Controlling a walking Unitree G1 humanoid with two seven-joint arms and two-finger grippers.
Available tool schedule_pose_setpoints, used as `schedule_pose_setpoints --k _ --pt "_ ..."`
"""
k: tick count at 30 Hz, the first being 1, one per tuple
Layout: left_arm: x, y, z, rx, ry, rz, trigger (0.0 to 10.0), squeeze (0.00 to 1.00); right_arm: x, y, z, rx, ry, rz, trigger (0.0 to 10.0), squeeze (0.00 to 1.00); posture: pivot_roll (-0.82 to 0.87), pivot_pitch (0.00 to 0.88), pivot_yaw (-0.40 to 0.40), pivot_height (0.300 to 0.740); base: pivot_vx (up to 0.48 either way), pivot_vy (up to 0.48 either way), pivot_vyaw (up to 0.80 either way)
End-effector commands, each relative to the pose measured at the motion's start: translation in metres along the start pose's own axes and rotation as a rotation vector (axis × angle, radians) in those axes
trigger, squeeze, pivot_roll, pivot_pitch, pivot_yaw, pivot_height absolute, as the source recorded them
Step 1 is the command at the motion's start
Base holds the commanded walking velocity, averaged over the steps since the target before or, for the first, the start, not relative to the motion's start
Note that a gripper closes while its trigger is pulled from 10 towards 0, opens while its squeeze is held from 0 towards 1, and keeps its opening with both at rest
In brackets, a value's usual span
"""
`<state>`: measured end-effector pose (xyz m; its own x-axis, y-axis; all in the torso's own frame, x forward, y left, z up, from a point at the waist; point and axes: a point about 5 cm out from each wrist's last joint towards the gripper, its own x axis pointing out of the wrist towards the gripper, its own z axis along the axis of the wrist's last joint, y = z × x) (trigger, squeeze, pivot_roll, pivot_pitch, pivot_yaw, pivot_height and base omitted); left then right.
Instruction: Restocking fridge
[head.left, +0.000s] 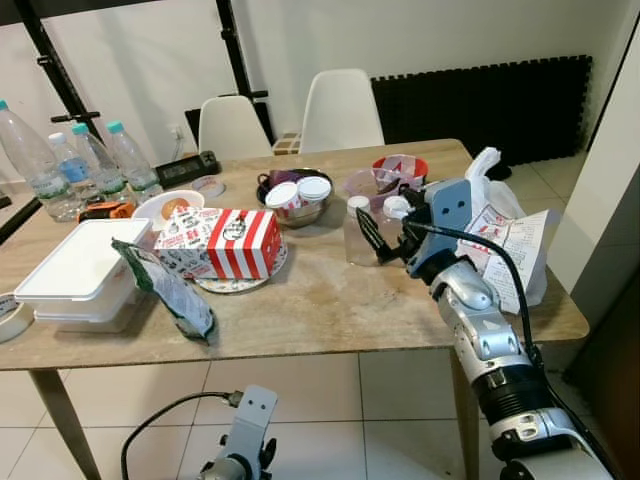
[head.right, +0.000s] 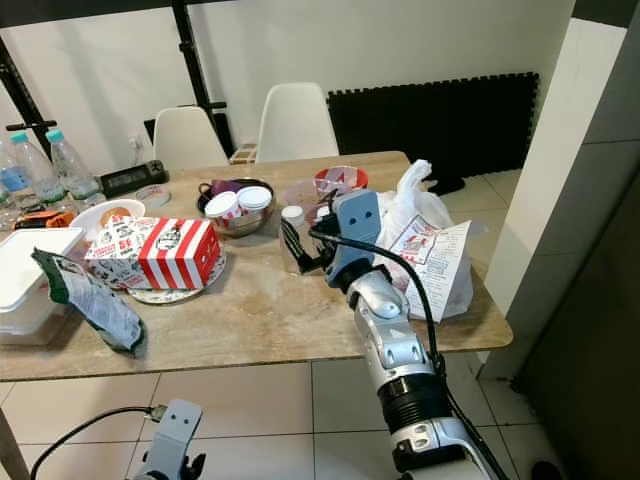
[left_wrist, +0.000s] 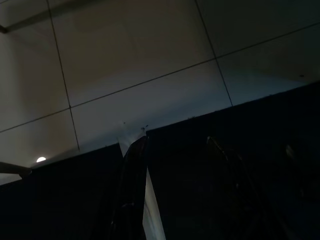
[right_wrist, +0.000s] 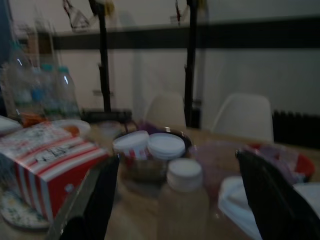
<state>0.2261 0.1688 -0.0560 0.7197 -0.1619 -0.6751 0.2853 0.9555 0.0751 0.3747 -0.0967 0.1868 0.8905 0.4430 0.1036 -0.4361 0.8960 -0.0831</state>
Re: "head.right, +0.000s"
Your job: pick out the white plastic bag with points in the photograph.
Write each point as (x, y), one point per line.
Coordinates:
(420, 205)

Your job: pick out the white plastic lidded container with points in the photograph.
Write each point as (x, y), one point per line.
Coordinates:
(35, 270)

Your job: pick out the black bowl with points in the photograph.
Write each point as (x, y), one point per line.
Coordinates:
(245, 228)

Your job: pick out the black digital clock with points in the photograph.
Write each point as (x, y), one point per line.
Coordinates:
(132, 180)

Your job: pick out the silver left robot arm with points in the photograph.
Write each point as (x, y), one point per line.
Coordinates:
(165, 472)

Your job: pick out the black foam mat panel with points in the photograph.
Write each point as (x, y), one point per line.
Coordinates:
(430, 125)

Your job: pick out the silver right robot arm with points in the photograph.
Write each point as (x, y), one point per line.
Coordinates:
(400, 360)

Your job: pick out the purple cup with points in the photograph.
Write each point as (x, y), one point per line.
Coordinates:
(216, 189)

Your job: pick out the white lid paper cup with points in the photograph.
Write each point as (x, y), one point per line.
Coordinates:
(221, 204)
(254, 197)

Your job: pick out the teal cap water bottle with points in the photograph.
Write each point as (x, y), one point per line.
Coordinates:
(72, 170)
(35, 175)

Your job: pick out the green white snack bag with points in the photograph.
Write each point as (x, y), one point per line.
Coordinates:
(100, 305)

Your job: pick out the white wall socket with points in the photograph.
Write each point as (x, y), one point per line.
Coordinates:
(136, 142)

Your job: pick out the blue label water bottle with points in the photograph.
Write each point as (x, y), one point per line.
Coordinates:
(12, 180)

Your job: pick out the red white striped food box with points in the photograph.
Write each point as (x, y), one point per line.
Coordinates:
(175, 255)

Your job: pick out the black metal rack frame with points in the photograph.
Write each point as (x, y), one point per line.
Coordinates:
(196, 50)

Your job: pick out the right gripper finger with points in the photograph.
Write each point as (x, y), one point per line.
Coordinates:
(302, 248)

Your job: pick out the clear tape roll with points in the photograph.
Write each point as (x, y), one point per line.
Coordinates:
(152, 196)

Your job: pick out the patterned plate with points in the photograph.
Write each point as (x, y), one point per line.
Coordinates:
(180, 296)

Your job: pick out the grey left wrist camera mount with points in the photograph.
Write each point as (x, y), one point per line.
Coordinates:
(180, 430)

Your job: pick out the white bowl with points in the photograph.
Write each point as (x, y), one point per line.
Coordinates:
(98, 220)

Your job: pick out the clear plastic cup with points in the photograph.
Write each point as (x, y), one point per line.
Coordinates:
(300, 193)

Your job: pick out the red bowl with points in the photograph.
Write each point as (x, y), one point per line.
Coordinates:
(345, 175)

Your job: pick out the white plastic chair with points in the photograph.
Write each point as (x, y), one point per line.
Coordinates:
(188, 140)
(298, 125)

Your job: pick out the orange black device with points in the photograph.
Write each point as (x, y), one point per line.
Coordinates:
(45, 220)

